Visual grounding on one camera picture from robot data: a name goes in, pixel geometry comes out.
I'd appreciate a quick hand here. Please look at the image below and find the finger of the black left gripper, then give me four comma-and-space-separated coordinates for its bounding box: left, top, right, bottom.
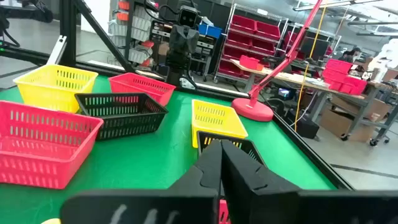
169, 24, 185, 54
183, 26, 200, 54

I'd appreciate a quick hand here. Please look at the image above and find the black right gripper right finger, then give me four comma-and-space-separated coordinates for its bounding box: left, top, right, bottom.
221, 139, 398, 224

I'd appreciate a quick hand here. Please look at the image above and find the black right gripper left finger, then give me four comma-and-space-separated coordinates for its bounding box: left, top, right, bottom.
60, 139, 223, 224

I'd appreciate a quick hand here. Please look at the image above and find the small black plastic basket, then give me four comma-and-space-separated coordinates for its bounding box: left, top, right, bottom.
197, 130, 266, 166

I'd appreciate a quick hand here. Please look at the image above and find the small yellow plastic basket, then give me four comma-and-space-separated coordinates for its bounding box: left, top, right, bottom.
191, 99, 249, 149

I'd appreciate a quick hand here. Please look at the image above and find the large black plastic basket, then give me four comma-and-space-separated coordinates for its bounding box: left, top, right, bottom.
74, 92, 169, 141

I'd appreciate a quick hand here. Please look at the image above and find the black jointed arm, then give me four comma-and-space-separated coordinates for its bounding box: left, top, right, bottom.
0, 0, 54, 48

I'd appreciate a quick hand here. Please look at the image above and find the blue storage bin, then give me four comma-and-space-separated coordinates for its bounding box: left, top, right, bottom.
198, 24, 223, 39

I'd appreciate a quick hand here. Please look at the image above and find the small red plastic basket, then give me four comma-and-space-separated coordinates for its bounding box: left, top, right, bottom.
218, 198, 231, 224

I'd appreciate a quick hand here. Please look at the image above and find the shelving with grey drawers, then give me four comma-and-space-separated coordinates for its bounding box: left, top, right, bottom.
107, 0, 157, 68

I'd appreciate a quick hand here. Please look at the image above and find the red storage bin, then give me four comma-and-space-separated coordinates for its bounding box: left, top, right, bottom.
251, 39, 276, 55
323, 78, 343, 91
325, 58, 353, 74
226, 32, 253, 48
230, 14, 257, 34
221, 45, 247, 60
340, 75, 368, 96
254, 21, 282, 41
239, 55, 261, 71
218, 59, 244, 78
322, 68, 348, 83

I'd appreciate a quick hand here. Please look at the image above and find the medium red plastic basket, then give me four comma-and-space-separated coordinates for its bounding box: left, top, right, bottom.
108, 72, 177, 107

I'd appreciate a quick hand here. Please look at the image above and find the black equipment box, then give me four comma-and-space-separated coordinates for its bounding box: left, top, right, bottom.
285, 108, 320, 140

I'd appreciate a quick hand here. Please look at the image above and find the red desk lamp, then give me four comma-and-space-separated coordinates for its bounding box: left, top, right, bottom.
231, 0, 324, 123

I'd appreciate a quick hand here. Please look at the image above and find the small lit screen device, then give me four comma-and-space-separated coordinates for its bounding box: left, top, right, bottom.
277, 87, 292, 101

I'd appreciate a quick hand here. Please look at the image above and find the brown cardboard box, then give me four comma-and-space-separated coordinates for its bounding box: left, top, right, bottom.
319, 106, 376, 143
330, 94, 393, 122

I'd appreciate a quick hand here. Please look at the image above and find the wooden top workbench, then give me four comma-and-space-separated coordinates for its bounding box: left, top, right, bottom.
229, 58, 398, 147

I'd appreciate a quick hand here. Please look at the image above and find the large yellow plastic basket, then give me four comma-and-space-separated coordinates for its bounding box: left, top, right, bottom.
12, 64, 99, 114

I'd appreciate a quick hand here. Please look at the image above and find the long ceiling light fixture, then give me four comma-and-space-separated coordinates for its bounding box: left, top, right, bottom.
292, 0, 384, 12

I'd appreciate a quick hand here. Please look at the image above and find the large red plastic basket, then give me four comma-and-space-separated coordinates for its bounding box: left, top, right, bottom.
0, 100, 104, 190

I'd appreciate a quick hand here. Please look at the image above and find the person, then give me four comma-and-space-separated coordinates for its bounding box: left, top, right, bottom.
338, 47, 363, 63

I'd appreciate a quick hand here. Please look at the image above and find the white equipment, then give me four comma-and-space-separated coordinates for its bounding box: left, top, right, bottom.
368, 38, 398, 72

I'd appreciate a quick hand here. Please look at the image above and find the black diagonal frame strut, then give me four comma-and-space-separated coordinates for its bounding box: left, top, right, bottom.
73, 0, 137, 73

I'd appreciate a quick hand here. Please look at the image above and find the black upright frame post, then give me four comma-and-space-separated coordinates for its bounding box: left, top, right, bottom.
58, 0, 79, 68

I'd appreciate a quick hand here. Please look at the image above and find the silver metal bracket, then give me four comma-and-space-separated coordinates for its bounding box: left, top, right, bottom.
46, 35, 68, 66

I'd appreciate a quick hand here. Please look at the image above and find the yellow hanging cable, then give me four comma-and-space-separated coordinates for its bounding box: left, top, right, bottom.
293, 6, 328, 132

